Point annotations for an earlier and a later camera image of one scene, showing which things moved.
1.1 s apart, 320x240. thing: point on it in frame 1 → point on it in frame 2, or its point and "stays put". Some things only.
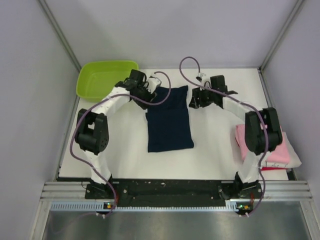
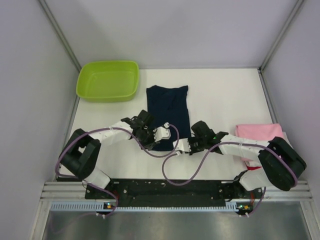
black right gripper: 196,100 → 193,151
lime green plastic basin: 96,79 stays put
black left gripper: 149,96 → 149,145
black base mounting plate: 174,192 stays put
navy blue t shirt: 168,124 stays put
